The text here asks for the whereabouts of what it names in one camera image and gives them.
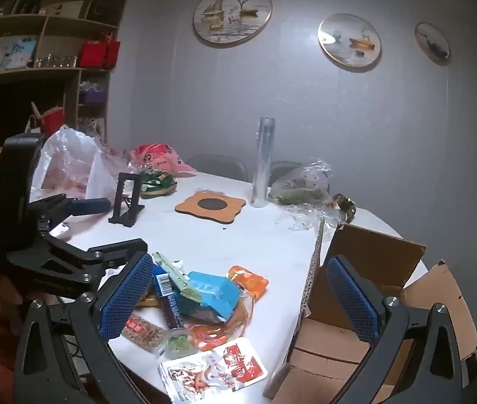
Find green and gold snack bag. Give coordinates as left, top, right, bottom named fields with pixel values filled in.
left=139, top=169, right=178, bottom=199

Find long dark sausage stick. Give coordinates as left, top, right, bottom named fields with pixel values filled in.
left=153, top=273, right=184, bottom=330

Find gold foil item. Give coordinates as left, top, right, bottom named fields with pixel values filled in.
left=332, top=194, right=357, bottom=223

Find cardboard box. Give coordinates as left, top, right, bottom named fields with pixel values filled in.
left=264, top=219, right=477, bottom=404

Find pink plastic bag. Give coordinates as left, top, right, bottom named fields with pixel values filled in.
left=130, top=143, right=197, bottom=175

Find large clear plastic bag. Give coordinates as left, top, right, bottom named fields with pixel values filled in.
left=32, top=125, right=115, bottom=203

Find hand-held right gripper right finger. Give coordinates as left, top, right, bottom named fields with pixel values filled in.
left=326, top=255, right=463, bottom=404

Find clear plastic tube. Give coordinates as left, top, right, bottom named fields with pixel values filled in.
left=251, top=117, right=275, bottom=208

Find small round wall picture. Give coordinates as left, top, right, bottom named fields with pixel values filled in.
left=414, top=22, right=450, bottom=65

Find red gift box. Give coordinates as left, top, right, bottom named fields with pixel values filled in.
left=106, top=40, right=121, bottom=70
left=79, top=41, right=108, bottom=69

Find large round sailboat wall picture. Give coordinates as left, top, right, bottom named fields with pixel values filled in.
left=192, top=0, right=273, bottom=45

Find purple box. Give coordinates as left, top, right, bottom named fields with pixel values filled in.
left=79, top=82, right=106, bottom=105

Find clear nut bar packet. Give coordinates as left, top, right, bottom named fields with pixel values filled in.
left=121, top=313, right=167, bottom=354

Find crumpled clear wrap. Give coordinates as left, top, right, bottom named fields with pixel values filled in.
left=276, top=204, right=340, bottom=232

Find wooden shelf unit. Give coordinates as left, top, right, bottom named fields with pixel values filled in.
left=0, top=0, right=130, bottom=186

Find green and white snack packet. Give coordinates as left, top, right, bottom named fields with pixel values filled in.
left=152, top=251, right=203, bottom=304

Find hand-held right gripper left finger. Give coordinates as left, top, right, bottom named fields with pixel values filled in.
left=12, top=251, right=172, bottom=404

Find white and red snack packet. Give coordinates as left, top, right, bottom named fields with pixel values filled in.
left=158, top=337, right=268, bottom=404

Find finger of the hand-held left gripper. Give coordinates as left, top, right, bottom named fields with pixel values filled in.
left=28, top=194, right=112, bottom=230
left=9, top=236, right=149, bottom=301

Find red paper bag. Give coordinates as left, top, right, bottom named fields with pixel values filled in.
left=40, top=107, right=66, bottom=136

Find clear packet of orange snacks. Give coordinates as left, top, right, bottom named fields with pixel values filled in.
left=185, top=290, right=255, bottom=352

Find orange snack packet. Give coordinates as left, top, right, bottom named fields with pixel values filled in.
left=227, top=265, right=269, bottom=301

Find medium round wall picture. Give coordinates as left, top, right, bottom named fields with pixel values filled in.
left=317, top=12, right=382, bottom=70

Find clear bag of greens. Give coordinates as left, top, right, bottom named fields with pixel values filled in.
left=269, top=160, right=332, bottom=207

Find black phone stand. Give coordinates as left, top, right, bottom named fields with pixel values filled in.
left=109, top=172, right=143, bottom=228

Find small green snack packet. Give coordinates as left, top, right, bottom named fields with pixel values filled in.
left=163, top=330, right=199, bottom=358

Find orange coaster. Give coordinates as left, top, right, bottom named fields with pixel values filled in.
left=175, top=191, right=246, bottom=226

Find blue snack packet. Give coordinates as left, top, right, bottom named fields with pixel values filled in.
left=171, top=270, right=241, bottom=319

